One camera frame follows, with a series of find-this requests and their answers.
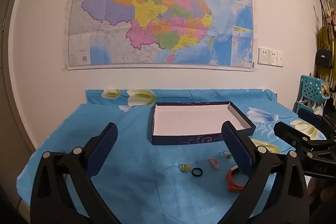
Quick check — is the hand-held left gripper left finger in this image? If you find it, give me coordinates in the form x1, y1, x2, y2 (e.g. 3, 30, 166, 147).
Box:
30, 122, 129, 224

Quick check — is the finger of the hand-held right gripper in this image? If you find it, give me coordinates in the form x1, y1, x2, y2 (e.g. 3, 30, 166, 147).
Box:
299, 108, 336, 135
274, 121, 332, 154

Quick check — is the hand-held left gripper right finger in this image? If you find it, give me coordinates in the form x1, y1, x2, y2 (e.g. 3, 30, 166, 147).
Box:
221, 121, 315, 224

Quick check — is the orange smart watch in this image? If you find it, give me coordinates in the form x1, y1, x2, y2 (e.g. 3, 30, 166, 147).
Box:
226, 165, 247, 192

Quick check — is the dark blue cardboard box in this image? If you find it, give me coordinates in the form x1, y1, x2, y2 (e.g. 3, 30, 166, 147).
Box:
151, 101, 256, 146

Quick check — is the blue plastic basket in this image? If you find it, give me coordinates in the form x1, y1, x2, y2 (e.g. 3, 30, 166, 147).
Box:
292, 101, 315, 115
299, 75, 330, 104

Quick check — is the black handbag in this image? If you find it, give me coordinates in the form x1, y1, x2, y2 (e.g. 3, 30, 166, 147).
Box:
315, 44, 333, 69

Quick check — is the blue floral tablecloth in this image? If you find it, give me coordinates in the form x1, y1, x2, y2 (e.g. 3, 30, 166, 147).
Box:
16, 88, 328, 224

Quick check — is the yellow-green coat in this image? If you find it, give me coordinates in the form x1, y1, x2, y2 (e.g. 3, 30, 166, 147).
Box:
317, 25, 336, 79

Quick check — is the small plush doll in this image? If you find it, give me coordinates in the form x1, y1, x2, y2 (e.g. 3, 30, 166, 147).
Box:
328, 9, 336, 39

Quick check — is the white coat rack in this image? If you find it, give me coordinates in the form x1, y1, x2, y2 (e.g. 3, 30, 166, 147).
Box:
319, 0, 332, 30

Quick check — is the colourful wall map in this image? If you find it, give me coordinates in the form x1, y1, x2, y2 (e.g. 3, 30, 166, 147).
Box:
64, 0, 257, 73

